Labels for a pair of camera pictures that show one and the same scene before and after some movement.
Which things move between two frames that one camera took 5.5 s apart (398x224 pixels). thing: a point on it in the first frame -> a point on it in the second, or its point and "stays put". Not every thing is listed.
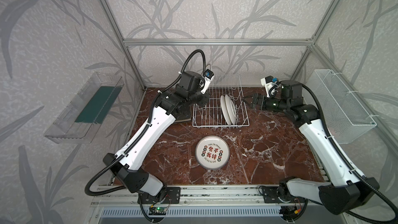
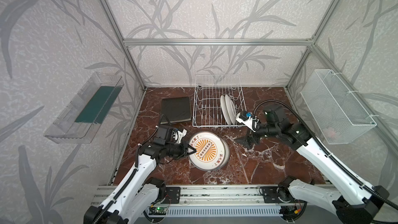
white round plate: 225,109 stays put
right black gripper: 256,101 -> 253,135
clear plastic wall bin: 79,122 stays put
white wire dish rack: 210,114 stays put
